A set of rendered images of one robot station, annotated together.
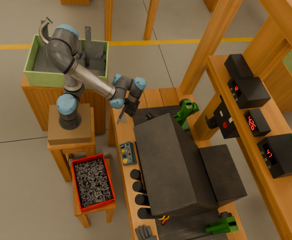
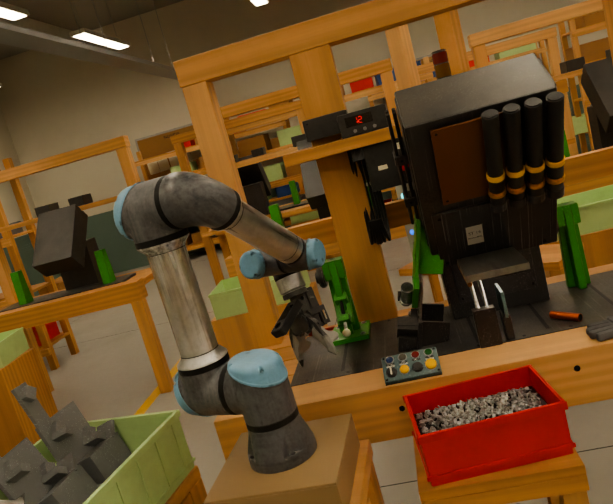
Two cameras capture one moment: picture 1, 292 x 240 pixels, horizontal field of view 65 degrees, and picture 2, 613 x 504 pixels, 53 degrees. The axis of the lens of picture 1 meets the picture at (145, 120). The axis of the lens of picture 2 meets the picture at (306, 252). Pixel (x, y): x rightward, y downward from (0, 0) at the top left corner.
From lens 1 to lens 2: 162 cm
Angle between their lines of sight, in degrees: 63
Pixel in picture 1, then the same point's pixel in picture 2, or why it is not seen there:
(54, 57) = (206, 182)
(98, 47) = (74, 421)
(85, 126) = (316, 425)
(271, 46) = (326, 66)
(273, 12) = (289, 47)
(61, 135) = (327, 460)
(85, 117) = not seen: hidden behind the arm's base
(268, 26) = (300, 61)
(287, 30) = (323, 37)
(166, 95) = not seen: hidden behind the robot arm
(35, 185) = not seen: outside the picture
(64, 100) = (249, 360)
